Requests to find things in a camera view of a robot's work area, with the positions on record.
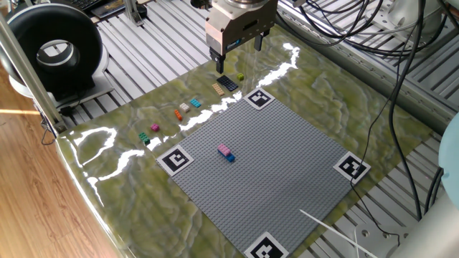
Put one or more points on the tan Lego plate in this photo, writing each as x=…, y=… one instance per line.
x=218, y=89

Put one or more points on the grey cylindrical pedestal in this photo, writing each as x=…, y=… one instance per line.
x=412, y=14

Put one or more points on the green Lego brick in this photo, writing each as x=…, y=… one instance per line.
x=144, y=138

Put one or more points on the silver robot mounting plate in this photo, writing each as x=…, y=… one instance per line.
x=373, y=236

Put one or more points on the silver Schunk gripper body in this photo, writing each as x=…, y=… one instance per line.
x=236, y=25

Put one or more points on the lime small Lego brick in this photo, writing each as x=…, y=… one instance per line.
x=240, y=76

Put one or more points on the black Lego plate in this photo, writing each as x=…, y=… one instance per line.
x=227, y=82

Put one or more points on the green marble pattern mat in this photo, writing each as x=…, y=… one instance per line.
x=322, y=107

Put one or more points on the white Lego brick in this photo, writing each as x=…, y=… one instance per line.
x=184, y=107

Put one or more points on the blue Lego brick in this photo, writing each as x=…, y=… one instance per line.
x=231, y=158

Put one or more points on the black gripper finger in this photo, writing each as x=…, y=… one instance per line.
x=258, y=42
x=219, y=62

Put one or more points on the white zip tie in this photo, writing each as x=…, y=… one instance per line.
x=322, y=224

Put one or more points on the pink Lego brick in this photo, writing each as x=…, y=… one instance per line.
x=224, y=149

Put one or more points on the magenta small Lego brick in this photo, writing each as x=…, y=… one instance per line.
x=155, y=127

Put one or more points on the aluminium frame post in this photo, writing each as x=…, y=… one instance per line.
x=28, y=71

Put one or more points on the grey Lego baseplate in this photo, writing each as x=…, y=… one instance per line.
x=272, y=172

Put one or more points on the black keyboard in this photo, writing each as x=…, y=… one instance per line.
x=82, y=3

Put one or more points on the black white fiducial marker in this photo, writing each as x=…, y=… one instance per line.
x=175, y=160
x=351, y=167
x=259, y=98
x=266, y=248

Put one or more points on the orange Lego brick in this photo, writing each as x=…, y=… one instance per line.
x=178, y=114

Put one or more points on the metal bracket stand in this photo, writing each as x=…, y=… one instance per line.
x=132, y=12

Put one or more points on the cyan Lego brick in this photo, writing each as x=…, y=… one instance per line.
x=195, y=102

